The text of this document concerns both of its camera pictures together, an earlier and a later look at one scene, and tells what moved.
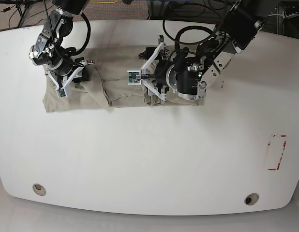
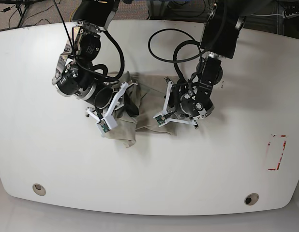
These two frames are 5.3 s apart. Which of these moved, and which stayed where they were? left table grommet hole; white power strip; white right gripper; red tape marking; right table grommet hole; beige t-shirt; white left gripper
Moved: beige t-shirt; white left gripper; white right gripper
Stayed: white power strip; left table grommet hole; right table grommet hole; red tape marking
